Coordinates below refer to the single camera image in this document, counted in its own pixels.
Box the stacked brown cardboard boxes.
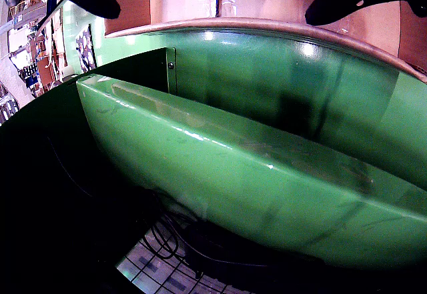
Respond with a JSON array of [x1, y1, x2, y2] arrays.
[[33, 17, 67, 90]]

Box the green metal shelf unit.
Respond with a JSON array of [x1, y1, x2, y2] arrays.
[[0, 45, 427, 275]]

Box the dark patterned printed card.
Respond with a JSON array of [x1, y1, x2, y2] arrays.
[[75, 23, 98, 75]]

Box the black cable tangle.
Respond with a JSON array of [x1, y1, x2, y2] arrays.
[[139, 187, 207, 279]]

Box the shallow cardboard tray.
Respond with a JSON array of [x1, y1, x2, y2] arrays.
[[101, 0, 427, 85]]

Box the wire grid panel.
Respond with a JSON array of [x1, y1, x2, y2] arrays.
[[115, 240, 254, 294]]

